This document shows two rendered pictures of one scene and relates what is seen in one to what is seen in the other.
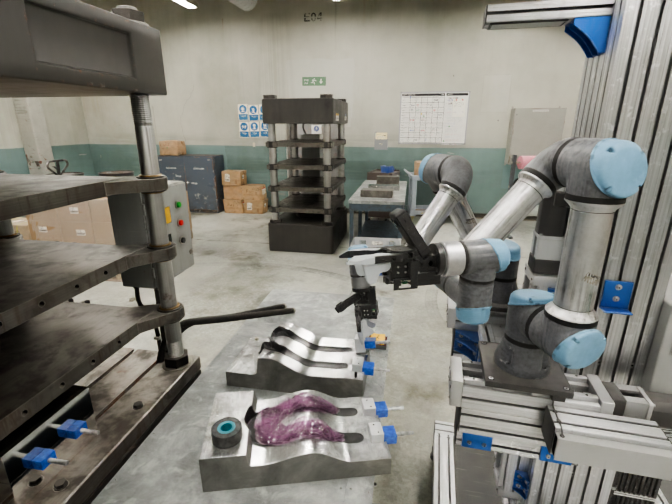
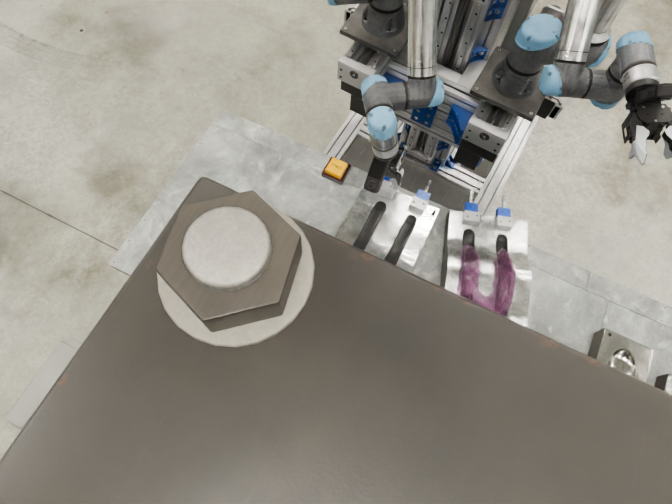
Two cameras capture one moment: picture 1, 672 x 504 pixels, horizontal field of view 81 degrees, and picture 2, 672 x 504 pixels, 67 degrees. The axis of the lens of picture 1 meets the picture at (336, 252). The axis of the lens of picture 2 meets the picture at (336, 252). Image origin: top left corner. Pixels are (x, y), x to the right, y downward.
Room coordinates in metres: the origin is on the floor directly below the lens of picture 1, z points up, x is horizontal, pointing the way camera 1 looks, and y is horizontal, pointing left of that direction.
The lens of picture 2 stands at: (1.30, 0.76, 2.36)
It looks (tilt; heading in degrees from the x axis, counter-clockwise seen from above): 67 degrees down; 282
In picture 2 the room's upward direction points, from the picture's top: 5 degrees clockwise
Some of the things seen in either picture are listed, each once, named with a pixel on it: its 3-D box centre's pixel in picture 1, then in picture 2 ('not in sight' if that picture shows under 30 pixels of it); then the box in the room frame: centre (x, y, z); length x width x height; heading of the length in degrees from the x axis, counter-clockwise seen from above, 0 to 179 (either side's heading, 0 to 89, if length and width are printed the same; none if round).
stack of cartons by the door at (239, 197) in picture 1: (245, 191); not in sight; (7.93, 1.83, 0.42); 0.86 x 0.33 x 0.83; 79
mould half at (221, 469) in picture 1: (297, 430); (485, 285); (0.94, 0.11, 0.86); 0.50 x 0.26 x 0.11; 97
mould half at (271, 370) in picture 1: (301, 356); (370, 258); (1.31, 0.13, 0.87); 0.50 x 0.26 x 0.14; 79
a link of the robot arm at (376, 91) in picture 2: not in sight; (382, 97); (1.40, -0.18, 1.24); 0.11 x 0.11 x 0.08; 25
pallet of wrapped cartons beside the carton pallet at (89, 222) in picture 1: (96, 231); not in sight; (4.63, 2.90, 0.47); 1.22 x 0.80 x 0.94; 83
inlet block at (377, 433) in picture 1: (391, 434); (503, 212); (0.93, -0.16, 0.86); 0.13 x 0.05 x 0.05; 97
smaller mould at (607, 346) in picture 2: not in sight; (615, 370); (0.52, 0.26, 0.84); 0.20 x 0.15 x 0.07; 79
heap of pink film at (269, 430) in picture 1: (298, 416); (487, 279); (0.95, 0.11, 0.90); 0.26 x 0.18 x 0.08; 97
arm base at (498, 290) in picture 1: (500, 285); (384, 9); (1.49, -0.67, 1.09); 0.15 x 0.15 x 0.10
